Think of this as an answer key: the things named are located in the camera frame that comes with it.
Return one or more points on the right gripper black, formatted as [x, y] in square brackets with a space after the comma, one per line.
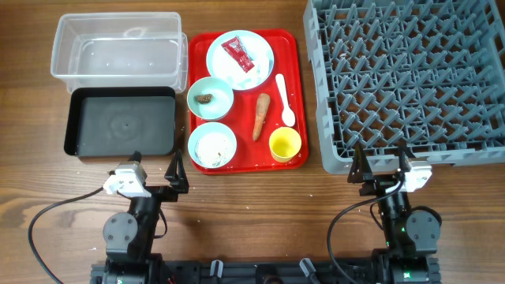
[378, 183]

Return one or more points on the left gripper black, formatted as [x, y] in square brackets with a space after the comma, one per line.
[177, 180]

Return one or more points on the light blue bowl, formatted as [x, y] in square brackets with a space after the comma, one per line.
[209, 127]

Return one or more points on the white rice pile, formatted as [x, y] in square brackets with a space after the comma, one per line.
[214, 150]

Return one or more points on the brown food scrap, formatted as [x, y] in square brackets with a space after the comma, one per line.
[204, 99]

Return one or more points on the green bowl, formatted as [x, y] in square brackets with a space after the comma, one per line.
[219, 106]

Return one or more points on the yellow plastic cup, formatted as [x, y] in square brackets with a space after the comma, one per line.
[284, 144]

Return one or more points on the white napkin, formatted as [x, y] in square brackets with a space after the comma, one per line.
[256, 75]

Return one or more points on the red sauce packet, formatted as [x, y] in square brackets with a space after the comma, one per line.
[236, 50]

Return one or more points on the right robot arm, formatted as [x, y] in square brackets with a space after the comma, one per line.
[411, 233]

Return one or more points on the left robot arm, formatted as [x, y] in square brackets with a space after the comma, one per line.
[129, 235]

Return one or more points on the grey dishwasher rack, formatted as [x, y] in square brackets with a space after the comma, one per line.
[425, 74]

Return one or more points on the black plastic bin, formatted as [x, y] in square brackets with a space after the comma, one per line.
[109, 122]

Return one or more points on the white plastic spoon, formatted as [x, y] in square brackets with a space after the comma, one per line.
[288, 116]

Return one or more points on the light blue plate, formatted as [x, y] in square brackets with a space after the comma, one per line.
[221, 65]

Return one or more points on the orange carrot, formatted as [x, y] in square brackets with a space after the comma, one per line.
[262, 105]

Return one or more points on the clear plastic bin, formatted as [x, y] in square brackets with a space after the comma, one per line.
[127, 49]

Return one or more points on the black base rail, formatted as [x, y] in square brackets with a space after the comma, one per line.
[362, 270]

